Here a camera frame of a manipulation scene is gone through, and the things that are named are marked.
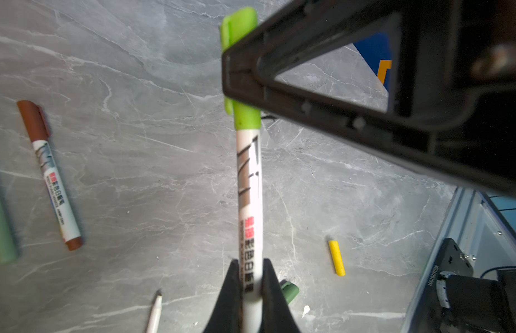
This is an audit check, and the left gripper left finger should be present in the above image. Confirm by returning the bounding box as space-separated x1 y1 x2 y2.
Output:
203 259 241 333

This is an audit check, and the bright green pen cap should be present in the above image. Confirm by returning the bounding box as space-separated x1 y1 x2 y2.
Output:
219 6 263 131

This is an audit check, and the white pen brown end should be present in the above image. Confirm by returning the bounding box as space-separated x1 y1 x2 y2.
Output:
16 100 83 251

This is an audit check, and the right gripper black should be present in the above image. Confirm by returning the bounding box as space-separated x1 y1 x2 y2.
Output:
390 1 516 183

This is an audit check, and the white pen light green end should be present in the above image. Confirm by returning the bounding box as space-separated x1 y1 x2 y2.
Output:
237 129 264 332

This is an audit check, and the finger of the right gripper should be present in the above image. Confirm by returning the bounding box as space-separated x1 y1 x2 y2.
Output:
221 1 516 196

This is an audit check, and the white pen dark green end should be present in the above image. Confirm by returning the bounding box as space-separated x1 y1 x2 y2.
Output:
0 195 19 265

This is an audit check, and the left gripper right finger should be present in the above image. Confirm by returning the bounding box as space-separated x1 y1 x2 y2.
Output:
260 258 300 333

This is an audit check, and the aluminium front rail frame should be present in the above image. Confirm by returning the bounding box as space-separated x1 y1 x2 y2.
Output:
401 188 516 332

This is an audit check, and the white pen green tip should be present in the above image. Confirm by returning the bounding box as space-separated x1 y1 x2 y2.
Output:
145 291 162 333

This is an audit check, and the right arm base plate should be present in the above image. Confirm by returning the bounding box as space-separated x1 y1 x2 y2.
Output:
408 238 473 332

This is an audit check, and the yellow pen cap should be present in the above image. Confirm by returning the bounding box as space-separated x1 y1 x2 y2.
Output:
328 240 345 277

